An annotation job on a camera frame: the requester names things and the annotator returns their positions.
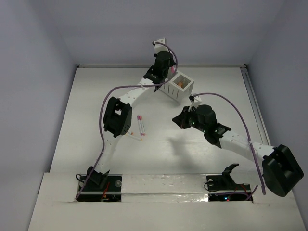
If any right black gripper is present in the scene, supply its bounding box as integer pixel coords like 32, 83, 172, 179
172, 105, 207, 133

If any yellow-capped white marker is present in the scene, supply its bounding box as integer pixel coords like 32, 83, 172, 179
127, 134, 142, 141

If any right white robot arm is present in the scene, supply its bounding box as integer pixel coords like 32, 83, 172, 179
172, 104, 304, 197

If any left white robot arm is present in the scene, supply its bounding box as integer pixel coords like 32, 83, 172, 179
84, 51, 177, 190

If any white two-compartment organizer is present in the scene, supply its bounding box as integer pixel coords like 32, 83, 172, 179
159, 71, 194, 104

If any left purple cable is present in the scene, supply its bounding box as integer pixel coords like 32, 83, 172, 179
75, 40, 179, 200

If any purple cable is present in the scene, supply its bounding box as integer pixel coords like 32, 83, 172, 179
75, 40, 179, 200
192, 92, 267, 196

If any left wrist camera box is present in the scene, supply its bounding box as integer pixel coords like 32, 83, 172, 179
152, 37, 169, 54

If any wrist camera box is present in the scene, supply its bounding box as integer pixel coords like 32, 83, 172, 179
188, 94, 202, 112
152, 37, 169, 54

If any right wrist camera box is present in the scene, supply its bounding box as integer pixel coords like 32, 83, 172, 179
188, 94, 202, 112

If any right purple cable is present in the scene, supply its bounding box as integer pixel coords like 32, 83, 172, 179
192, 92, 267, 196

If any aluminium rail right edge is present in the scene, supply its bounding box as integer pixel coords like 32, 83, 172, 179
240, 65, 271, 145

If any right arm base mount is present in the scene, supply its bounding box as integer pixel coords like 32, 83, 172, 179
204, 163, 253, 202

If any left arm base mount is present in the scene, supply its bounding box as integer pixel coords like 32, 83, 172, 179
76, 171, 122, 202

